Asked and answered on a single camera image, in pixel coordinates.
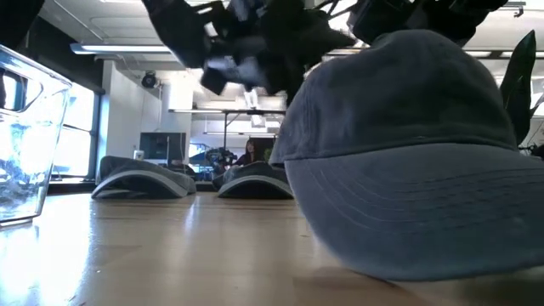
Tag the gray baseball cap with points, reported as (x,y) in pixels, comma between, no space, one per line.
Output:
(404,140)

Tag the person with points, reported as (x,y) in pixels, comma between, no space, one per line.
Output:
(250,155)

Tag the long ceiling light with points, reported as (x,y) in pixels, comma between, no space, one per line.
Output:
(123,48)

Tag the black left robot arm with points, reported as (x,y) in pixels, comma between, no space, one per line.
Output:
(178,25)

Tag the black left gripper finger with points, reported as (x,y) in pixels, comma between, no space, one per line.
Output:
(234,74)

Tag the clear plastic bin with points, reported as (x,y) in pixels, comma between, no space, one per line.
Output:
(25,149)

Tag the black computer monitor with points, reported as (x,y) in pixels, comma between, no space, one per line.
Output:
(162,146)

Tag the round black ceiling camera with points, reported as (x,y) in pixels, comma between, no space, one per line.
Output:
(149,80)

